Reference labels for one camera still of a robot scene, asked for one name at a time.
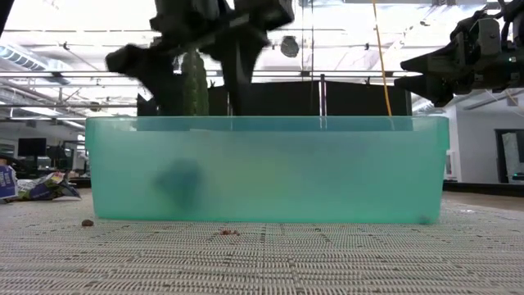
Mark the silver crumpled granola bar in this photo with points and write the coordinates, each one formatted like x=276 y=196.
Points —
x=45 y=189

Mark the dark round hanging fixture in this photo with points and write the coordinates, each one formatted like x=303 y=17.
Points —
x=289 y=47

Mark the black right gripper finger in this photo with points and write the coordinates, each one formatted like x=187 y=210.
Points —
x=434 y=88
x=438 y=59

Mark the teal translucent plastic bin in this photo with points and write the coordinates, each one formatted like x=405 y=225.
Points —
x=311 y=176

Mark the black monitor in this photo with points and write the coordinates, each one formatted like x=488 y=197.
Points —
x=32 y=147

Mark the brown crumb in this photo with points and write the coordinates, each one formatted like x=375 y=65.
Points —
x=87 y=223

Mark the red granola bar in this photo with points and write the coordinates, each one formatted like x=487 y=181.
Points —
x=180 y=182

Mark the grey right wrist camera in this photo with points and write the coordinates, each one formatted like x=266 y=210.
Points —
x=487 y=37

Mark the green cactus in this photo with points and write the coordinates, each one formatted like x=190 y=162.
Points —
x=196 y=90

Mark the blue white granola bar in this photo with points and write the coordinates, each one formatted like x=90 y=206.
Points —
x=7 y=182

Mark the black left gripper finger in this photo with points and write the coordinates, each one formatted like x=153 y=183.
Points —
x=159 y=82
x=239 y=73

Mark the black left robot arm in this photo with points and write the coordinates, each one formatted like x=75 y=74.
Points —
x=4 y=12

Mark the grey air duct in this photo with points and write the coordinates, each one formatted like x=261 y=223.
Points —
x=24 y=57

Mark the grey mesh mat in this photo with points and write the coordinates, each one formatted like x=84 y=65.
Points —
x=262 y=262

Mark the long light strip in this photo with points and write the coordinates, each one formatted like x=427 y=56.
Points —
x=61 y=74

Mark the black backdrop panel with stands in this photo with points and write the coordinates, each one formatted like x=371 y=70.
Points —
x=286 y=98

